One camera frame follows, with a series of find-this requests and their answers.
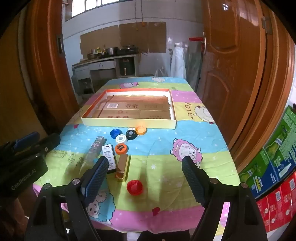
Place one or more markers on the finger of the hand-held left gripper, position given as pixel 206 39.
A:
pixel 25 141
pixel 49 143

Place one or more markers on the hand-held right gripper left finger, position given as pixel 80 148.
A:
pixel 97 178

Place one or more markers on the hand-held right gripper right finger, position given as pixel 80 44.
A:
pixel 194 183

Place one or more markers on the white cartoon power bank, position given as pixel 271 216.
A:
pixel 110 156

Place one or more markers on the gold rectangular box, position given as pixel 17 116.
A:
pixel 122 168

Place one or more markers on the dark floral rectangular box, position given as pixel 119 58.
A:
pixel 96 146

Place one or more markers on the orange black-labelled bottle cap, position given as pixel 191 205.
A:
pixel 121 148

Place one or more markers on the red bottle cap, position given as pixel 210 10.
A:
pixel 135 187

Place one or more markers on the white bottle cap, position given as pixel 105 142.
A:
pixel 120 138

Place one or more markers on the blue bottle cap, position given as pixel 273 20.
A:
pixel 115 132

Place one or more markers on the black bottle cap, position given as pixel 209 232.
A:
pixel 131 134

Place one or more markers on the shallow orange-rimmed cardboard box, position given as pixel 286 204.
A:
pixel 129 123

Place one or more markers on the light orange bottle cap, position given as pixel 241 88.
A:
pixel 141 129

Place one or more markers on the cartoon printed tablecloth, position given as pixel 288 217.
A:
pixel 161 143

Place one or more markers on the wooden door jamb with strike plate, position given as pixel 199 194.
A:
pixel 46 69

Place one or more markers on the gold printed cardboard sheet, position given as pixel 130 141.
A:
pixel 138 114

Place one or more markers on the red printed carton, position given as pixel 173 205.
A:
pixel 288 197
pixel 268 210

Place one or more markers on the grey kitchen counter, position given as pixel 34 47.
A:
pixel 104 64

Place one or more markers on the dark wok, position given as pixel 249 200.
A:
pixel 92 55

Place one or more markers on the metal strike plate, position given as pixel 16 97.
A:
pixel 59 44

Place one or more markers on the dark air fryer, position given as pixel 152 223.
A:
pixel 124 66

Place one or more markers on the steel pot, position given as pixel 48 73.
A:
pixel 112 50

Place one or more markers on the translucent plastic bag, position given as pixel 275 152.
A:
pixel 160 71

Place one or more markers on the grey plastic-wrapped panel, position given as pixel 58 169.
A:
pixel 193 62

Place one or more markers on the black gas stove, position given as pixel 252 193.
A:
pixel 127 50

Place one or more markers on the white sack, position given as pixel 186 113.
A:
pixel 178 60

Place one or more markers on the brown wooden door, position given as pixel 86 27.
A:
pixel 231 46

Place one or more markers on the window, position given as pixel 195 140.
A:
pixel 92 5

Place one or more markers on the red paper strip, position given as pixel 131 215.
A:
pixel 196 39

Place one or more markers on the metal door hinge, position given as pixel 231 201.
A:
pixel 267 24

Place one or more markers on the brown wall cardboard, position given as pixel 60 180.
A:
pixel 129 34

